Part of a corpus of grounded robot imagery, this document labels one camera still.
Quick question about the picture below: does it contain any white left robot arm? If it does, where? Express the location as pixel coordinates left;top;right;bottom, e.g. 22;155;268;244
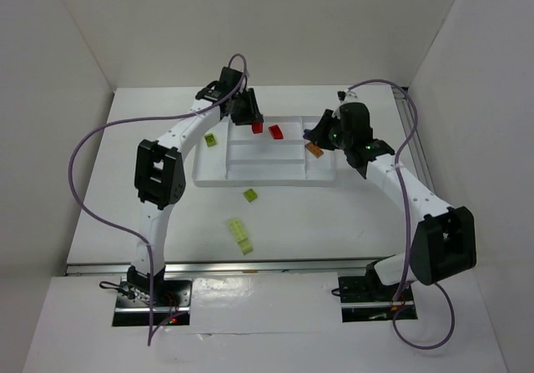
127;67;263;302

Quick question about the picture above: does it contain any brown lego plate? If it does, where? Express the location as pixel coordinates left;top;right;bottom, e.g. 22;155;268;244
305;142;324;159

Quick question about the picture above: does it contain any red lego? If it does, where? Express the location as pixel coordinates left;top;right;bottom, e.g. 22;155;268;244
251;123;264;134

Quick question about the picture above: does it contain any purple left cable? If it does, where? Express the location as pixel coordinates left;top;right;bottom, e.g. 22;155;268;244
68;53;250;345

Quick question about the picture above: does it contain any aluminium rail front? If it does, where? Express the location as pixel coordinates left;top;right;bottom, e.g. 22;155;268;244
65;258;375;276

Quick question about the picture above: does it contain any red curved lego brick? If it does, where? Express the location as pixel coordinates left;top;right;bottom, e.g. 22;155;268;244
269;124;284;140

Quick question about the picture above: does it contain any aluminium rail right side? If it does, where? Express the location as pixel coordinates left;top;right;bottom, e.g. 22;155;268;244
391;87;436;193

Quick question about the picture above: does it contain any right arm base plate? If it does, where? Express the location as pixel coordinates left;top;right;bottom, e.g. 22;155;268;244
330;276;418;323

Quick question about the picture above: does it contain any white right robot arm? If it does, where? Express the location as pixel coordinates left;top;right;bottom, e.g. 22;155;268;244
304;102;476;291

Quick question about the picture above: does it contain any pale green long lego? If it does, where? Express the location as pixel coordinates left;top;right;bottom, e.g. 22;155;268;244
228;219;254;255

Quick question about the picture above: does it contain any aluminium rail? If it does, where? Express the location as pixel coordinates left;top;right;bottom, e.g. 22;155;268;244
391;87;436;193
65;258;375;276

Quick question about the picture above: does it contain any white compartment tray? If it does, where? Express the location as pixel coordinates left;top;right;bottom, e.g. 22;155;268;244
192;116;336;187

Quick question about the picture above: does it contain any lime green square lego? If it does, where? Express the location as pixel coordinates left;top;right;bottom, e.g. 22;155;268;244
243;189;258;202

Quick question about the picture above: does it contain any lime green curved lego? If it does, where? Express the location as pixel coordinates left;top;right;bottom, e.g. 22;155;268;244
204;133;217;148

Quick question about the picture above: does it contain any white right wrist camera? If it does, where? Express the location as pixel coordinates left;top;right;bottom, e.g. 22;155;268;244
337;91;359;103

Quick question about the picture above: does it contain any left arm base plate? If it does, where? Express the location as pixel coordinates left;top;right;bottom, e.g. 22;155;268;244
112;275;195;327

